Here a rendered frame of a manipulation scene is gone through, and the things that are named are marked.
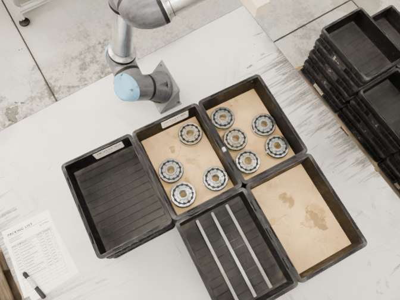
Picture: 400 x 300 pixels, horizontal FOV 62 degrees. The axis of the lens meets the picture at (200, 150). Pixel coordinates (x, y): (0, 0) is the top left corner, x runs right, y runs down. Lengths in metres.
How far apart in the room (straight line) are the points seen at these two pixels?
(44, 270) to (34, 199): 0.31
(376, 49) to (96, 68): 1.89
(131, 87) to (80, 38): 1.48
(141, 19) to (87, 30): 1.79
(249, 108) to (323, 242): 0.64
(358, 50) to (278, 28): 0.79
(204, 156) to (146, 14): 0.62
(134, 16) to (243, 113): 0.65
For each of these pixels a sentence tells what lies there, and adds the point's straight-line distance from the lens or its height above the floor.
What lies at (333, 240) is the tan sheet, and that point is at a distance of 1.47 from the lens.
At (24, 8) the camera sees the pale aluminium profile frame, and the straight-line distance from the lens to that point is 3.01.
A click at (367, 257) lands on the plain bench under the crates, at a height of 0.70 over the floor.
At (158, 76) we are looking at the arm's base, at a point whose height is 0.87.
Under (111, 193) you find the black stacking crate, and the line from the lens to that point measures 1.43.
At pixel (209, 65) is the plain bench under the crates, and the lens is 1.77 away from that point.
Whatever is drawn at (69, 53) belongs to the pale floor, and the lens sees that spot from 2.82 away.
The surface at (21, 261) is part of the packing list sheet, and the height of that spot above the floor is 0.70.
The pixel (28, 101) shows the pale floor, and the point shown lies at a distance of 2.73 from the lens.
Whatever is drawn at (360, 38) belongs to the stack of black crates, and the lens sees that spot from 2.34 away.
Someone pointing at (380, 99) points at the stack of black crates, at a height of 0.38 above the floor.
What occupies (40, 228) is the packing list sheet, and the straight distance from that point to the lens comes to 1.65.
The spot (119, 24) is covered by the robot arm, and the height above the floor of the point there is 1.19.
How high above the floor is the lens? 2.19
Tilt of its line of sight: 72 degrees down
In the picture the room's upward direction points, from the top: 2 degrees clockwise
